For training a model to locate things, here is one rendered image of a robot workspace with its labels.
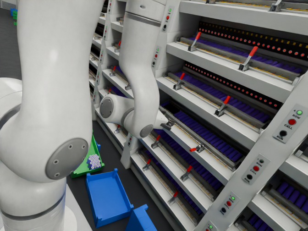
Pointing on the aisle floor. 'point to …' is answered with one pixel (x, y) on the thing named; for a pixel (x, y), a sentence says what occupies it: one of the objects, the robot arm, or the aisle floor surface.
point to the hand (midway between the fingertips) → (166, 118)
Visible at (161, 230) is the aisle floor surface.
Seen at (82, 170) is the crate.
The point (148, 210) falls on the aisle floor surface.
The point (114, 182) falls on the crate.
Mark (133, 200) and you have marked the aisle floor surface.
